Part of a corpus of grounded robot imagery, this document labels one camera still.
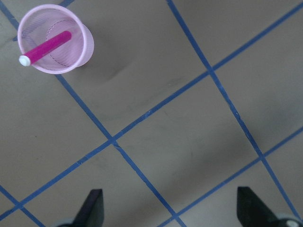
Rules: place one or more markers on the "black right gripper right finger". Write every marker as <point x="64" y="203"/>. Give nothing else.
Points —
<point x="252" y="211"/>

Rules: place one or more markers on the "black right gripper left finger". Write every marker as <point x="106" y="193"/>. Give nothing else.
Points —
<point x="91" y="214"/>

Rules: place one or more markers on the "pink highlighter pen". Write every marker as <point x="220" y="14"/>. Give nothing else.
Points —
<point x="44" y="49"/>

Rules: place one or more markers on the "pink mesh cup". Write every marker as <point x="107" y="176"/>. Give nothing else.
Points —
<point x="46" y="21"/>

